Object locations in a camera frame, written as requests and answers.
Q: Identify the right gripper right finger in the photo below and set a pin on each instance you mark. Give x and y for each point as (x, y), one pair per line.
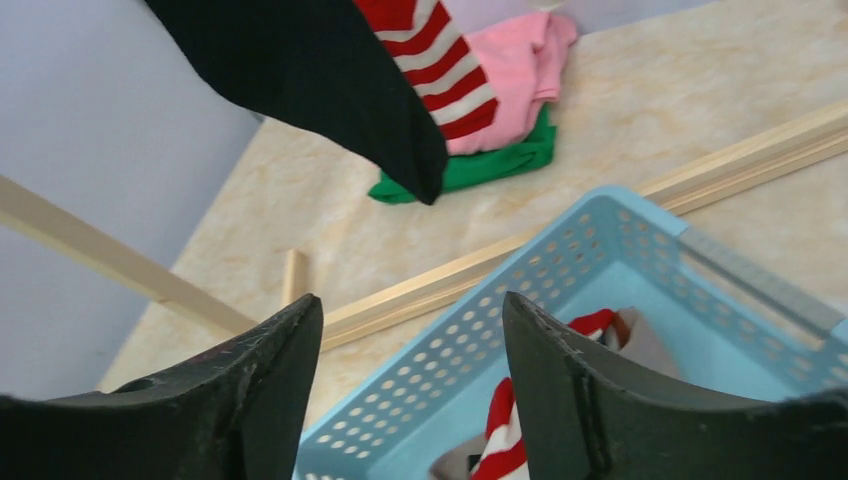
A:
(589, 413)

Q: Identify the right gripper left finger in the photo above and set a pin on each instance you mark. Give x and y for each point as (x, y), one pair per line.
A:
(234, 411)

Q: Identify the beige sock striped cuff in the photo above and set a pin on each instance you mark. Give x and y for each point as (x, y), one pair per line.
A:
(643, 347)

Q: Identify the red white striped sock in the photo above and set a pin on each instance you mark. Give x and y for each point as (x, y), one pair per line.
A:
(503, 455)

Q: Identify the blue plastic basket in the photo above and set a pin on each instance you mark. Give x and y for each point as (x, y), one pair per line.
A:
(729, 325)

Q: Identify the wooden clothes rack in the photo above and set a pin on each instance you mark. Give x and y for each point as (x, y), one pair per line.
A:
(780, 151)

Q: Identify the green folded cloth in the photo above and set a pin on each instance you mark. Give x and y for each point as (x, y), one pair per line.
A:
(536, 151)

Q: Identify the pink folded cloth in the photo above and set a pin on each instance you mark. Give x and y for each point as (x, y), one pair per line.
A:
(523, 59)

